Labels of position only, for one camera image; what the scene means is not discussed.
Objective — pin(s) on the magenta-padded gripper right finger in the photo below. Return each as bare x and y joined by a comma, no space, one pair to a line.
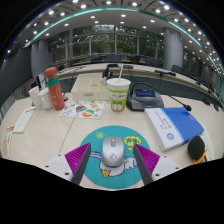
148,158

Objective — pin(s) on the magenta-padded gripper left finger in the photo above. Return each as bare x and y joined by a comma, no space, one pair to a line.
78,156

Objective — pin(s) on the silver computer mouse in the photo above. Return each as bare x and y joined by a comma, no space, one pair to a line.
112,151

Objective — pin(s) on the round teal cartoon mouse pad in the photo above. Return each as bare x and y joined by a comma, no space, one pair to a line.
113,178

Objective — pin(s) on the blue and white book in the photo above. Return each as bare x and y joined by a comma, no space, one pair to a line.
181,126

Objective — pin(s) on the colourful sticker sheet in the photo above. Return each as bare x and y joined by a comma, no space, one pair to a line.
81,110

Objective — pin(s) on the black handheld microphone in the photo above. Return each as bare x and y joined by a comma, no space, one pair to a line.
196,148

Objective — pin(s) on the black gooseneck desk microphone unit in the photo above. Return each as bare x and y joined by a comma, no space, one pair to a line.
144,100

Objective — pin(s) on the white booklet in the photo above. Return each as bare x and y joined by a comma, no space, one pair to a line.
209,140

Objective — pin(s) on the white paper sheet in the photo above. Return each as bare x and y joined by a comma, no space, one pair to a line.
24,120

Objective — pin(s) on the white lidded mug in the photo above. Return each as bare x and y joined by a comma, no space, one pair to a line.
46,99

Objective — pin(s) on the green paper cup with straw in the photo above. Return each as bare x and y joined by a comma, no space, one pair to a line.
118,96

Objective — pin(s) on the red thermos bottle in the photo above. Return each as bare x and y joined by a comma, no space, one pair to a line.
55,91

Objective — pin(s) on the beige cardboard box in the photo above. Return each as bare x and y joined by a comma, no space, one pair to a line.
89,88

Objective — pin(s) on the curved beige conference desk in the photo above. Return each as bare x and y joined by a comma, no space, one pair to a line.
143,69

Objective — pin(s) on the dark office chairs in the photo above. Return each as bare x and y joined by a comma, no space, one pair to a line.
113,58

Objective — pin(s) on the ceiling lights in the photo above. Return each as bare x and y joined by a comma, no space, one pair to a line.
83,6

